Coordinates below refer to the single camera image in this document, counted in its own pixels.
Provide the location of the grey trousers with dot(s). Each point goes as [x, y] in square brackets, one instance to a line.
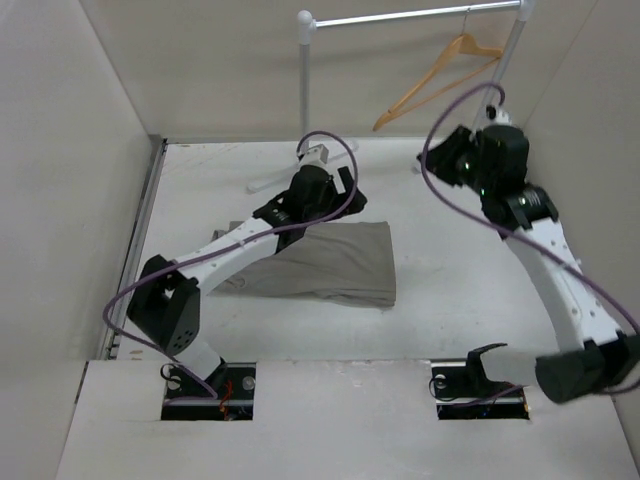
[351, 264]

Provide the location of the right metal table rail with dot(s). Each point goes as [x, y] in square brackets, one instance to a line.
[530, 170]

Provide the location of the left metal table rail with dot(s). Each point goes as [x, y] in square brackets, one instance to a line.
[110, 339]

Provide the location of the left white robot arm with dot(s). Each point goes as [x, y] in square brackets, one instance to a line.
[166, 303]

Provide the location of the wooden clothes hanger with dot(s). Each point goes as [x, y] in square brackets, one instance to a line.
[466, 56]

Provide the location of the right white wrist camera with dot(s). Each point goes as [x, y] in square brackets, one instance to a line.
[496, 115]

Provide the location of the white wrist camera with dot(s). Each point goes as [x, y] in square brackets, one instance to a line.
[315, 156]
[496, 115]

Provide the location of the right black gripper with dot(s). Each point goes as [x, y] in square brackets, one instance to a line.
[440, 159]

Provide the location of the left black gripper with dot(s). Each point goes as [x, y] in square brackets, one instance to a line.
[346, 182]

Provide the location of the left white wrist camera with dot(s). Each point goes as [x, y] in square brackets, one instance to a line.
[315, 156]

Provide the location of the white clothes rack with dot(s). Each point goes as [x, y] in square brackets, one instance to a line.
[307, 25]

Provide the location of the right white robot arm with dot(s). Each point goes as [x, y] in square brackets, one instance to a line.
[595, 356]

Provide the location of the metal table rail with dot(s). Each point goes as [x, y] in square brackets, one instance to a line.
[110, 339]
[530, 170]

